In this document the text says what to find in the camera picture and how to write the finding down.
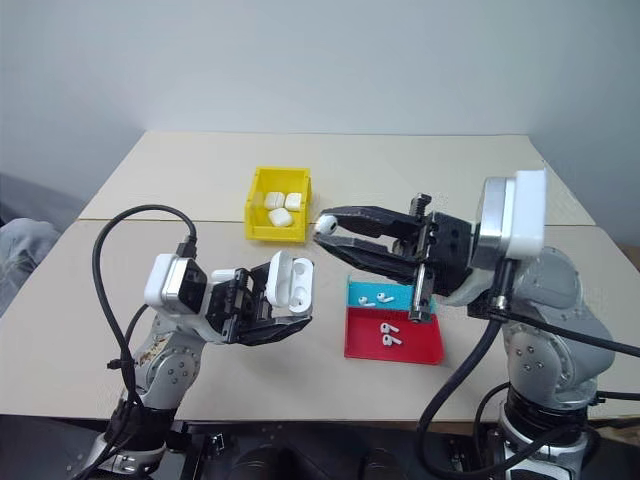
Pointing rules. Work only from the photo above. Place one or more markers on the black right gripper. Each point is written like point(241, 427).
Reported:
point(445, 250)

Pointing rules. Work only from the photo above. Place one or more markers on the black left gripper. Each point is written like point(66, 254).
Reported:
point(225, 305)

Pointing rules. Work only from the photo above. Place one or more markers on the white earbud case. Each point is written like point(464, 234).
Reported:
point(280, 217)
point(274, 200)
point(280, 280)
point(293, 201)

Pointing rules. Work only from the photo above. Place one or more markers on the white earbud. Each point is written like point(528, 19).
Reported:
point(326, 223)
point(387, 328)
point(365, 301)
point(385, 298)
point(391, 340)

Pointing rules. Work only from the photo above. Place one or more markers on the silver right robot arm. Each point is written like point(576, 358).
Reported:
point(545, 320)

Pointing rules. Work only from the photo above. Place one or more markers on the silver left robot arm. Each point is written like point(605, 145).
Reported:
point(172, 367)

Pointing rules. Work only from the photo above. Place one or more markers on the yellow plastic bin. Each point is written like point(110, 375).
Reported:
point(257, 220)

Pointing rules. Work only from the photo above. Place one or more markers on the closed white earbud case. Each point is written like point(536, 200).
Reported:
point(274, 200)
point(293, 201)
point(280, 217)

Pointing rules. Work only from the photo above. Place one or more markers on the cyan plastic tray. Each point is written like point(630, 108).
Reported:
point(400, 295)

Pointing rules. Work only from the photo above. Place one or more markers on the red plastic tray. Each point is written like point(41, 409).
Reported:
point(370, 350)

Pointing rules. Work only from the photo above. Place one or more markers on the grey fabric bundle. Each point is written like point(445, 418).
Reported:
point(25, 250)

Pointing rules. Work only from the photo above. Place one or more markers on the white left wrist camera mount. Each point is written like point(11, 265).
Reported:
point(162, 282)

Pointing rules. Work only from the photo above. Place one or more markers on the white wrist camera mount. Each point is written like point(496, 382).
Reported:
point(162, 282)
point(530, 215)

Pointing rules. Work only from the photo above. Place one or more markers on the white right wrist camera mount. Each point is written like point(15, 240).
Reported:
point(530, 215)

